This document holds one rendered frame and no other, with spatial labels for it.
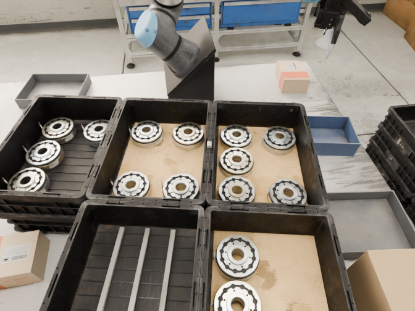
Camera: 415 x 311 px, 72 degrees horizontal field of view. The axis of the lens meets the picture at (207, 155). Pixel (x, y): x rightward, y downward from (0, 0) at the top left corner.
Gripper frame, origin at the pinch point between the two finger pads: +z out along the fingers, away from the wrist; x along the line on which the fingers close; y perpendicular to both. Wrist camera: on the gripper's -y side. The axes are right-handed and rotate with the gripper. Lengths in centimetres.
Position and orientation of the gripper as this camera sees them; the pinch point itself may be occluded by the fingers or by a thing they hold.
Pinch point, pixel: (326, 47)
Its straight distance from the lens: 114.4
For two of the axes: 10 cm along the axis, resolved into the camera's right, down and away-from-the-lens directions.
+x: -1.9, 8.0, -5.7
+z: -0.2, 5.7, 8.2
